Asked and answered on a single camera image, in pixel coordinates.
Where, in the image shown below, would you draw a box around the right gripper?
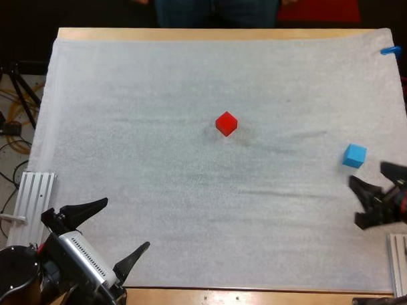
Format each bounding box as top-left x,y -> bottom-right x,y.
347,160 -> 407,232

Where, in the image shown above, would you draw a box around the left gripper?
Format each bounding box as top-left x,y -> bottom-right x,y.
37,195 -> 152,305

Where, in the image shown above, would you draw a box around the blue cube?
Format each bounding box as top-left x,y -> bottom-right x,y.
342,142 -> 368,169

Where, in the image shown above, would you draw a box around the red cube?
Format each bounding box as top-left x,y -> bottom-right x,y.
214,110 -> 239,138

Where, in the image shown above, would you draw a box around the blue clip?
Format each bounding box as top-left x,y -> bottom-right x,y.
380,45 -> 402,57

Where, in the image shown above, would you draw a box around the person's legs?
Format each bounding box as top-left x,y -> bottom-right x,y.
152,0 -> 280,32

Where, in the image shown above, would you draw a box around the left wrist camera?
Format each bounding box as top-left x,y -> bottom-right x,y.
55,230 -> 118,292

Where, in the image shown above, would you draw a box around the ribbed aluminium rail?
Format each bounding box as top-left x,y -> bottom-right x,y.
384,232 -> 407,299
6,171 -> 58,249

